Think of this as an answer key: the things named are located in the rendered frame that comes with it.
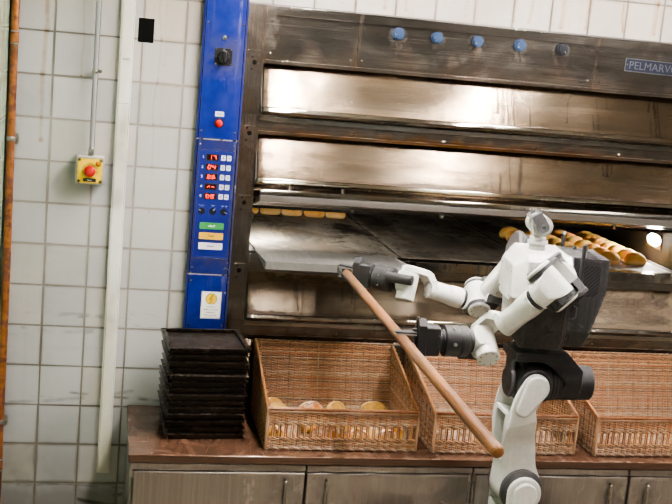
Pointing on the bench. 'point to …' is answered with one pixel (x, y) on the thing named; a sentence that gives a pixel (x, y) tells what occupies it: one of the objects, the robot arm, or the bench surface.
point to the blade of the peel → (295, 260)
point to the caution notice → (210, 305)
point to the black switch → (223, 56)
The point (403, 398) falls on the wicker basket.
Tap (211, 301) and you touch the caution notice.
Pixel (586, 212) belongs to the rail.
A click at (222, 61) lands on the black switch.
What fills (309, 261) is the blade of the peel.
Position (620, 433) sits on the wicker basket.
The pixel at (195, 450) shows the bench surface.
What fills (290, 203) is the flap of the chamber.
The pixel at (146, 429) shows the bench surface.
